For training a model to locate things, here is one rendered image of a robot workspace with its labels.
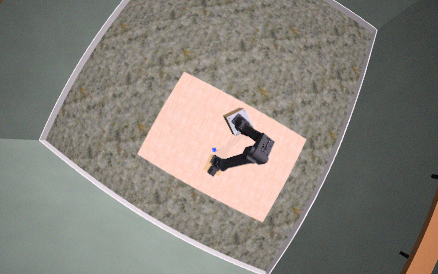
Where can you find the tan flat mat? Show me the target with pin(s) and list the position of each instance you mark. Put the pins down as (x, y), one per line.
(208, 164)

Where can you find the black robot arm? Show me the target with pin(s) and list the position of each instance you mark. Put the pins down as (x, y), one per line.
(260, 150)

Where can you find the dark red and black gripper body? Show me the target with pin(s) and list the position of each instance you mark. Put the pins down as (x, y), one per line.
(213, 158)

